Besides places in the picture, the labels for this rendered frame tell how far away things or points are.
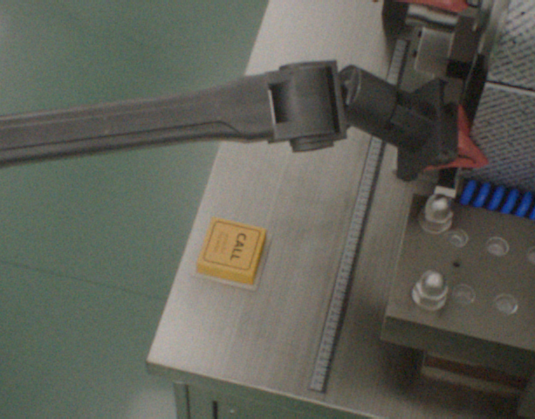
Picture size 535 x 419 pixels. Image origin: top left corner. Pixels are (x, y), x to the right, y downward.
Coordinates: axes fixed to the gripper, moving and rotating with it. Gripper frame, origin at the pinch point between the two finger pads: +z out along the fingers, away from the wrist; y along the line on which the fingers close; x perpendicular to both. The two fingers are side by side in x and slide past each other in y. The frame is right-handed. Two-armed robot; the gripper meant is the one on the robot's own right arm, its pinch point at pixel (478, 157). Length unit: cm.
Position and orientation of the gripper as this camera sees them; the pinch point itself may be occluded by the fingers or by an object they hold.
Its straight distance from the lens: 122.9
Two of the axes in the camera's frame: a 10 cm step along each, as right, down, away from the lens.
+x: 5.9, -3.5, -7.3
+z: 8.0, 3.3, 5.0
